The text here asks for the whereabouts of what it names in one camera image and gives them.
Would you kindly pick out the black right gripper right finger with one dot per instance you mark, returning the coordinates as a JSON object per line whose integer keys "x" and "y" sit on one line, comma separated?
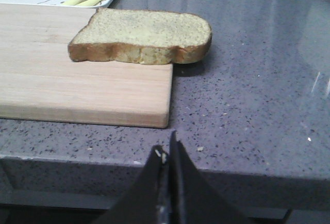
{"x": 193, "y": 200}

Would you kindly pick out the wooden cutting board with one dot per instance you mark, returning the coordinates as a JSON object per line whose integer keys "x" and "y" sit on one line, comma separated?
{"x": 40, "y": 82}

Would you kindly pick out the bread slice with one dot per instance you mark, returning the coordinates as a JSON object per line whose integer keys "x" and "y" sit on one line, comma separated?
{"x": 146, "y": 37}

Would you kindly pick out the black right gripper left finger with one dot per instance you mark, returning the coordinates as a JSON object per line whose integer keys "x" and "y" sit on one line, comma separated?
{"x": 148, "y": 199}

